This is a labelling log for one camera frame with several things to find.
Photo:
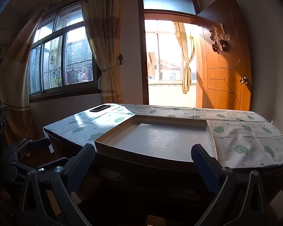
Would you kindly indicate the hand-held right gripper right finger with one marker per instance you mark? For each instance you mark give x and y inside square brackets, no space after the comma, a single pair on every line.
[205,167]

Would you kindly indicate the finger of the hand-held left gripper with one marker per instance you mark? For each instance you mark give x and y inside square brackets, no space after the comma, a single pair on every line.
[39,143]
[51,163]

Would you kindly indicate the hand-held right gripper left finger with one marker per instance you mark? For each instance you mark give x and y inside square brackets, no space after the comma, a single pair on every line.
[82,163]

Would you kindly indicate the shallow white box tray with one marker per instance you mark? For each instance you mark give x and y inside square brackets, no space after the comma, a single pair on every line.
[160,139]

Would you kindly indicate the table with cloud tablecloth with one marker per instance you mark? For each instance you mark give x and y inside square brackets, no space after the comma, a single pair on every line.
[245,131]

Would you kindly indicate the black smartphone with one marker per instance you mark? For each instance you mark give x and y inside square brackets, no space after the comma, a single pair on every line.
[99,108]

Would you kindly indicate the yellow plaid loose curtain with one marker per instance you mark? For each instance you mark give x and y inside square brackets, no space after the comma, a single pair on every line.
[14,75]

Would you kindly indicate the hanging laundry outside window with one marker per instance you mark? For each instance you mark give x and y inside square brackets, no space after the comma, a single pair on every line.
[77,74]

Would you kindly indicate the wooden door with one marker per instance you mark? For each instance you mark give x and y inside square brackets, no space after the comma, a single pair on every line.
[224,87]

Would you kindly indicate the yellow balcony curtain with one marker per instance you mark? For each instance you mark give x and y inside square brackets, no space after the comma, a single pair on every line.
[186,75]

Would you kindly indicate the brass door knob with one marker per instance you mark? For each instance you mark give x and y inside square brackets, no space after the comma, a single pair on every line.
[244,80]

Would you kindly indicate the dark framed window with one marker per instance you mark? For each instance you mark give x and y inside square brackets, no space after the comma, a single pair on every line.
[77,51]

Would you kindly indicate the metal curtain tieback hook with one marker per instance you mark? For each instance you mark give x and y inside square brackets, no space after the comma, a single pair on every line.
[120,58]

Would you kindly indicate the orange striped hanging cloth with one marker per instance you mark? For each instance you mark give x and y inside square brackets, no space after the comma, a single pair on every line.
[152,62]

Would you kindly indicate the pink door ornament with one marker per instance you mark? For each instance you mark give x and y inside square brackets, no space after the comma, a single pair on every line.
[218,36]

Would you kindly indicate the yellow plaid tied curtain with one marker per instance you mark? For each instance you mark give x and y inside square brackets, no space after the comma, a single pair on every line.
[101,16]

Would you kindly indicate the frosted transom window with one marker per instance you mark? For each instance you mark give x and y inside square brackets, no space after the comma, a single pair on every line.
[169,3]

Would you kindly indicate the wooden door frame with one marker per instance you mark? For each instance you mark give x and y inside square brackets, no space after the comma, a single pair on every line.
[145,51]

